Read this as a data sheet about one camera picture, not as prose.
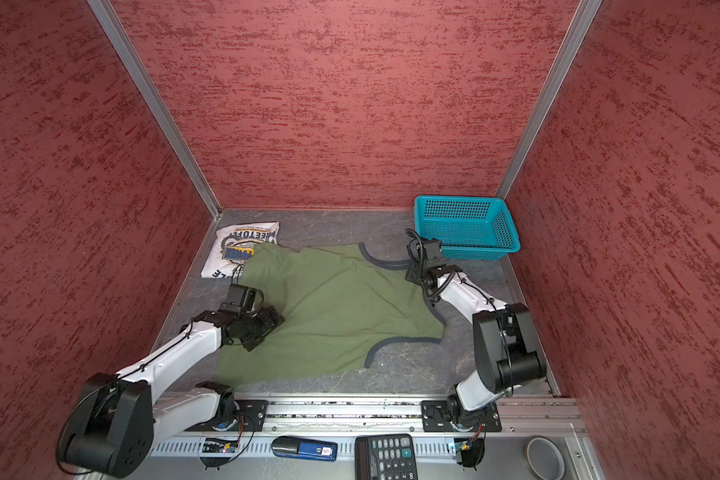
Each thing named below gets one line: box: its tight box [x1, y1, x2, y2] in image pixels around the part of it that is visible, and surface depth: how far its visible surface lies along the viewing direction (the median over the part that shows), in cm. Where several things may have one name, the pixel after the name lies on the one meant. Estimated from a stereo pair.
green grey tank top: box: [217, 243, 446, 378], surface depth 96 cm
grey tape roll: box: [524, 435, 567, 480], surface depth 71 cm
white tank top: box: [201, 222, 280, 279], surface depth 108 cm
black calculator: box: [354, 433, 419, 480], surface depth 68 cm
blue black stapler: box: [271, 436, 338, 462], surface depth 68 cm
